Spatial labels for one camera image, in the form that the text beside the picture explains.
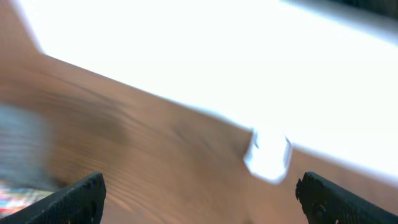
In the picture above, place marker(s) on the white barcode scanner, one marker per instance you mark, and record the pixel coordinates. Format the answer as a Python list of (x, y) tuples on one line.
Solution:
[(268, 155)]

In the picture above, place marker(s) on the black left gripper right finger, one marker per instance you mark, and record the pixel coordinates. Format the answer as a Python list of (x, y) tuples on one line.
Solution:
[(324, 202)]

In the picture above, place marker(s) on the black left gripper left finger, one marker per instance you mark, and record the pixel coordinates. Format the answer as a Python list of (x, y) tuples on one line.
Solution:
[(78, 203)]

